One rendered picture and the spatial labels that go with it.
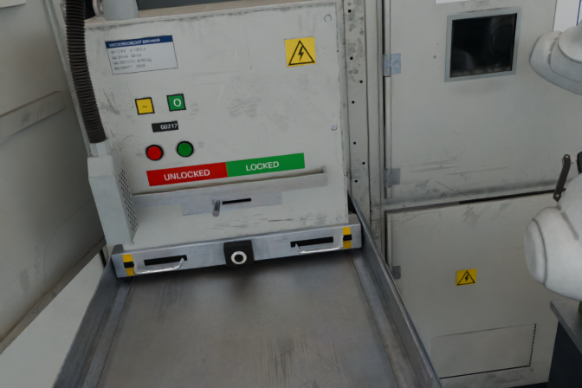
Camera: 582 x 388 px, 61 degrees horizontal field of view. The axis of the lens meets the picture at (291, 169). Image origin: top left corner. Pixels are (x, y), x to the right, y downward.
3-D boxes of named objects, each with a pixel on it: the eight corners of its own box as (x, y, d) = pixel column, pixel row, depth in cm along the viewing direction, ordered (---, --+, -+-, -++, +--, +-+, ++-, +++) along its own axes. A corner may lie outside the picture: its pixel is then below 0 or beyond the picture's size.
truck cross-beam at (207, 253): (361, 247, 109) (360, 223, 106) (117, 278, 106) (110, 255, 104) (357, 236, 113) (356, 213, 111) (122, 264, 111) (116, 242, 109)
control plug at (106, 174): (132, 243, 92) (110, 158, 85) (106, 247, 92) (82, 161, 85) (140, 223, 99) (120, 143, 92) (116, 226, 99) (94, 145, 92)
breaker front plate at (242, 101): (348, 230, 107) (337, 3, 88) (126, 258, 105) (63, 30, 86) (346, 228, 108) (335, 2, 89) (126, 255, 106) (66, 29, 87)
